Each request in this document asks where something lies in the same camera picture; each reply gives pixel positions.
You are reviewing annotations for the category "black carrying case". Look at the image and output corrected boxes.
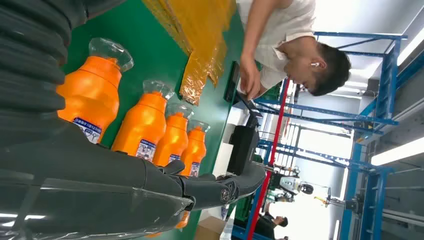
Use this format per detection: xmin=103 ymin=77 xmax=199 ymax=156
xmin=226 ymin=125 xmax=261 ymax=176

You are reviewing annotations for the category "background person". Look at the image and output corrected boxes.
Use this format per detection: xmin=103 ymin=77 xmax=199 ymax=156
xmin=255 ymin=211 xmax=289 ymax=240

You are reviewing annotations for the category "blue metal rack frame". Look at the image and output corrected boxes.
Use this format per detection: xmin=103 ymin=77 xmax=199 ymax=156
xmin=231 ymin=31 xmax=409 ymax=240

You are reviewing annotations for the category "white flat box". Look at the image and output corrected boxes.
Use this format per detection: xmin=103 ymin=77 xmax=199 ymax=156
xmin=211 ymin=142 xmax=234 ymax=178

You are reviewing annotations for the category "red metal pole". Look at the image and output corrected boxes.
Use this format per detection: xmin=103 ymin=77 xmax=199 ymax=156
xmin=246 ymin=78 xmax=292 ymax=240

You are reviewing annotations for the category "yellow taped cardboard sheet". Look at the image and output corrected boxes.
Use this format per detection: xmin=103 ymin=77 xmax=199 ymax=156
xmin=142 ymin=0 xmax=238 ymax=107

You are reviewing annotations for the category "brown cardboard box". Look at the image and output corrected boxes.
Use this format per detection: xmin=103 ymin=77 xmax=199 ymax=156
xmin=194 ymin=215 xmax=228 ymax=240

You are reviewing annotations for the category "black tablet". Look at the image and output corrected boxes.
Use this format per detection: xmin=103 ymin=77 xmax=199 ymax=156
xmin=224 ymin=60 xmax=241 ymax=104

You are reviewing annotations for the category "ceiling light strip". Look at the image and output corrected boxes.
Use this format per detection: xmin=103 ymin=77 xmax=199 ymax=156
xmin=396 ymin=28 xmax=424 ymax=66
xmin=370 ymin=137 xmax=424 ymax=167

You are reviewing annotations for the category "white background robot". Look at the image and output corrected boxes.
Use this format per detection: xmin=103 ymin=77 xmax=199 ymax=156
xmin=269 ymin=165 xmax=315 ymax=204

